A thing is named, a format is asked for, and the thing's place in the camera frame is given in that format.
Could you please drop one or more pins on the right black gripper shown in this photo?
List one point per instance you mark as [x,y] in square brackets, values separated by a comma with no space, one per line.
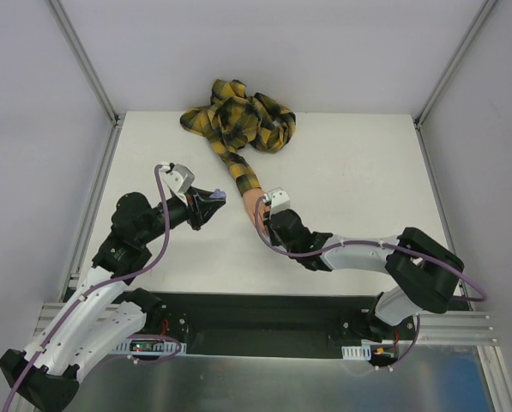
[275,223]

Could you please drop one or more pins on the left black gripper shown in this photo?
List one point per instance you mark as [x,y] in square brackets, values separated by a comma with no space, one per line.
[197,209]

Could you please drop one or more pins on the purple nail polish bottle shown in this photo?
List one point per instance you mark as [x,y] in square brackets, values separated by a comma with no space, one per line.
[218,194]

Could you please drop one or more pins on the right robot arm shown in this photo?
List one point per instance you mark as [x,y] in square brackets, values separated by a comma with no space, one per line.
[421,268]

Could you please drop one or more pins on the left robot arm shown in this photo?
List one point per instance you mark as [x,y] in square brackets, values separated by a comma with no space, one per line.
[102,313]

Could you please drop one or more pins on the mannequin hand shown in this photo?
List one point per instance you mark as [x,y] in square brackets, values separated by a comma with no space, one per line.
[254,212]

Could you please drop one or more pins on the yellow plaid shirt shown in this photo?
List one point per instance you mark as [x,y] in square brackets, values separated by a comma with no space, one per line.
[233,120]

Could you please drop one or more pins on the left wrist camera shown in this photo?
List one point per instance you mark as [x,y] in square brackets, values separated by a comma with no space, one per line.
[178,178]

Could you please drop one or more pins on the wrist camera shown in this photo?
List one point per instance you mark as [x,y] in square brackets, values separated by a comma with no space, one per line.
[276,200]
[178,178]

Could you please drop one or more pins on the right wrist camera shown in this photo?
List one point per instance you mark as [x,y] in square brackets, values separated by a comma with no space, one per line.
[276,200]

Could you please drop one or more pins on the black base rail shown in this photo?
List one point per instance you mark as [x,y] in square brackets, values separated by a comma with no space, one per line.
[296,327]

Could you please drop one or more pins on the right white cable duct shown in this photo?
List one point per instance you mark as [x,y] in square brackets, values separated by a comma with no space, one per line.
[369,351]

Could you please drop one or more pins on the white cable duct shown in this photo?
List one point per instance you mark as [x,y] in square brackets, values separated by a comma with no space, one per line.
[369,351]
[149,347]

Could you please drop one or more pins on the left white cable duct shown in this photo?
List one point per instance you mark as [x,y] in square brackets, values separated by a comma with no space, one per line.
[149,347]

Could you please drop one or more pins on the left aluminium frame post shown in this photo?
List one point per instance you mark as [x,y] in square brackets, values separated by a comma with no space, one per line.
[84,62]

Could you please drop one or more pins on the aluminium frame post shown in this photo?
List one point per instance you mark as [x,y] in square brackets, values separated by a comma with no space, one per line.
[475,27]
[84,62]

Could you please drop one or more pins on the right aluminium frame post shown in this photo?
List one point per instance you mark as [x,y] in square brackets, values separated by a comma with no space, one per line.
[475,27]

